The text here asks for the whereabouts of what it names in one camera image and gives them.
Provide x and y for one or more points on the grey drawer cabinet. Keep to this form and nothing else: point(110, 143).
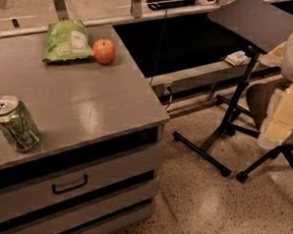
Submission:
point(103, 121)

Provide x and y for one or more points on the small white box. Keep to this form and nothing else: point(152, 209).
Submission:
point(236, 58)

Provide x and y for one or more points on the black drawer handle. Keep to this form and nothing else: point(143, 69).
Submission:
point(58, 189)

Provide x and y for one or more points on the black tilted stand table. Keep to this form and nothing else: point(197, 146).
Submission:
point(263, 26)

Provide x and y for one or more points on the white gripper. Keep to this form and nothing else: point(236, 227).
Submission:
point(278, 124)

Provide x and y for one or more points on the black office chair base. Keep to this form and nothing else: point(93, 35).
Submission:
point(286, 150)

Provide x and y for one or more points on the green chip bag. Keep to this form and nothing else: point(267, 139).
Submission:
point(66, 41)

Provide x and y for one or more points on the green soda can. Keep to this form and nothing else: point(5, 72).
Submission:
point(17, 125)

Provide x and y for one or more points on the red apple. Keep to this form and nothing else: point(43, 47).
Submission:
point(104, 51)

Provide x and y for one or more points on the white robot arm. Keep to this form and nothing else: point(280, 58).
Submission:
point(287, 59)

